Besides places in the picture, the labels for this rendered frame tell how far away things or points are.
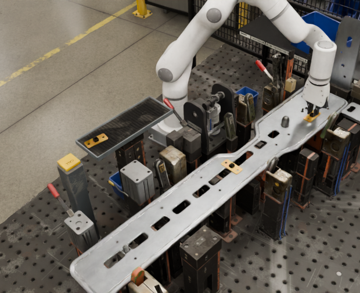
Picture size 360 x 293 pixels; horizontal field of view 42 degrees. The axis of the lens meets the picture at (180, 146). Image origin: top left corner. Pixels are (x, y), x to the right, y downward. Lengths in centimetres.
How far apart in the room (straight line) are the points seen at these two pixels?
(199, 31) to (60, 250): 105
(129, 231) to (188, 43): 82
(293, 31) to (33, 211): 133
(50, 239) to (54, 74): 250
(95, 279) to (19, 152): 219
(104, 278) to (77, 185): 37
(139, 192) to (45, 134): 211
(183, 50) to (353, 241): 104
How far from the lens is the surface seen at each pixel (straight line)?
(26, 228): 215
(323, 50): 187
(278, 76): 212
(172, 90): 217
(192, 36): 197
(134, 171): 167
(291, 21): 183
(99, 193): 219
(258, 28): 265
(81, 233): 160
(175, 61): 203
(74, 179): 171
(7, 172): 349
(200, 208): 168
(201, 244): 156
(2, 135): 382
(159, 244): 160
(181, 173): 180
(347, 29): 216
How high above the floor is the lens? 229
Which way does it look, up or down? 42 degrees down
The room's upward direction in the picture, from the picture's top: 4 degrees counter-clockwise
